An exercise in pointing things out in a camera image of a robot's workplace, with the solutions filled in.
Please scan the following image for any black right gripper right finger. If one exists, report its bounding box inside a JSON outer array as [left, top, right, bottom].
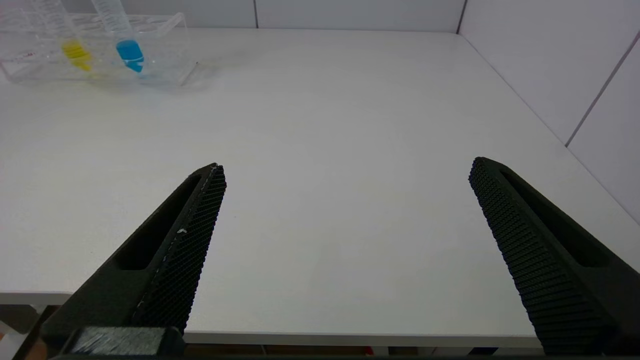
[[468, 157, 640, 352]]

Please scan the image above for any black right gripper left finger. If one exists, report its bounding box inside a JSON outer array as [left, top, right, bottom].
[[41, 163, 227, 347]]

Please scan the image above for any clear acrylic test tube rack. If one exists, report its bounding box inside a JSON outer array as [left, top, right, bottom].
[[0, 11, 198, 87]]

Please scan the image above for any test tube with blue pigment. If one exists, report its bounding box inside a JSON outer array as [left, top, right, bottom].
[[92, 0, 146, 74]]

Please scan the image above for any test tube with yellow pigment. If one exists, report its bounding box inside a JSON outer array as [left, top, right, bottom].
[[31, 0, 94, 72]]

